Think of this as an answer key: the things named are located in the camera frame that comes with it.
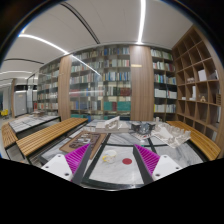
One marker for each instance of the bookshelf right of wood panel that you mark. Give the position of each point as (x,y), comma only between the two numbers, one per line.
(165,84)

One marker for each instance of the bookshelf left section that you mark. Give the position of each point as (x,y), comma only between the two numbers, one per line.
(47,88)

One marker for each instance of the wooden cubby shelf right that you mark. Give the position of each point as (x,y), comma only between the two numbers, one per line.
(198,70)

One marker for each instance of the yellow chair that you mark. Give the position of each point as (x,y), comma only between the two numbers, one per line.
(4,114)

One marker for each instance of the display table far left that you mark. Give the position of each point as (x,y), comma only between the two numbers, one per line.
(22,126)

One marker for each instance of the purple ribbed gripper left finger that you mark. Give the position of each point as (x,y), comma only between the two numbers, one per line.
(71,166)

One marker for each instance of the wooden slat bench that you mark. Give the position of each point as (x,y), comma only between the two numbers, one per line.
(206,145)
(35,141)
(8,136)

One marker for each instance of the dark architectural model centre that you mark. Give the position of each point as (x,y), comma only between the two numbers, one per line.
(142,128)

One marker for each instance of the white architectural model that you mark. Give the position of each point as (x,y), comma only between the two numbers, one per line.
(111,124)
(171,135)

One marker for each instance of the large glass-front bookshelf centre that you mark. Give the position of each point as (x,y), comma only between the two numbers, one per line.
(100,83)

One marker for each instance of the brown framed site model board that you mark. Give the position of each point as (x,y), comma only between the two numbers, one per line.
(94,139)

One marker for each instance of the wooden slat bench right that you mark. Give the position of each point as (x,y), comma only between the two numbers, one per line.
(206,145)

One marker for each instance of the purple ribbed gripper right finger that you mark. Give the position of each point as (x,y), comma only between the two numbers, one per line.
(152,166)

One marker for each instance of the red round coaster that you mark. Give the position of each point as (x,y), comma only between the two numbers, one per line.
(127,161)

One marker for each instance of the clear glass cup yellow handle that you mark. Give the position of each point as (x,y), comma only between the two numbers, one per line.
(109,156)

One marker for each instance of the white architectural model centre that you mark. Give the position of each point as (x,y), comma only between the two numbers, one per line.
(111,124)

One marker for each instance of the wooden slat bench far left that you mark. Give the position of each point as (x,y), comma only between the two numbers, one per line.
(8,136)

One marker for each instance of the white architectural model right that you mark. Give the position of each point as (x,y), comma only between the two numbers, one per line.
(171,135)

